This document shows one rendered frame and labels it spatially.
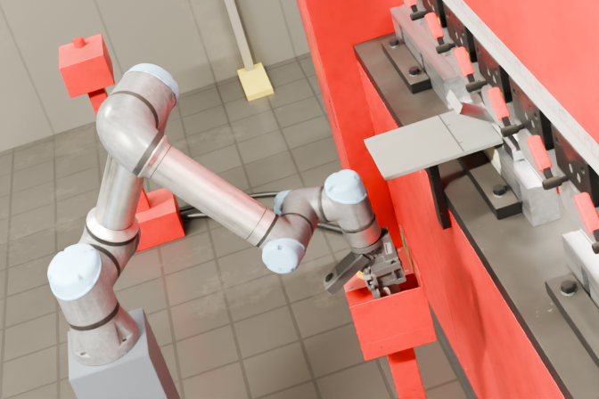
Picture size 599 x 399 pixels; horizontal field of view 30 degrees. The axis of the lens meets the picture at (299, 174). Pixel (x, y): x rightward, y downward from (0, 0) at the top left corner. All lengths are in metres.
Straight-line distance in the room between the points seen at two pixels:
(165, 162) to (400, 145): 0.57
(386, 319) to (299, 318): 1.33
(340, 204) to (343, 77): 1.11
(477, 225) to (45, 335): 2.08
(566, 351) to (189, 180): 0.76
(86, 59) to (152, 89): 1.71
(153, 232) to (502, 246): 2.17
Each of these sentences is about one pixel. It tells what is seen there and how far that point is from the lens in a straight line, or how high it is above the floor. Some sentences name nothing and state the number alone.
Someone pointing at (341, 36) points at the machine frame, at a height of 0.91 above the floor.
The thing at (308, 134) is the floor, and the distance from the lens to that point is 4.67.
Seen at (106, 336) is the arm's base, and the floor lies 0.83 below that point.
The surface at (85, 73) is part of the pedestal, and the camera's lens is 3.93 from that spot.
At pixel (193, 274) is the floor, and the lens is 4.04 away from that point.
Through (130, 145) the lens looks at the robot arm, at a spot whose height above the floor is 1.29.
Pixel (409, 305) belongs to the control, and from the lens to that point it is 2.36.
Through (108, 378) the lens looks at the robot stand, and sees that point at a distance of 2.49.
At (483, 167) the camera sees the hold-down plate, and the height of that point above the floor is 0.90.
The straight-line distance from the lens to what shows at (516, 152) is 2.36.
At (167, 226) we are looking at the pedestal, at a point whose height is 0.07.
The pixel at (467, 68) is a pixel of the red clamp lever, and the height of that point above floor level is 1.20.
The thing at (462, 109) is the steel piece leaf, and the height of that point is 1.04.
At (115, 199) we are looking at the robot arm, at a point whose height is 1.09.
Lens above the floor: 2.24
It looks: 30 degrees down
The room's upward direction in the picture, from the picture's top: 17 degrees counter-clockwise
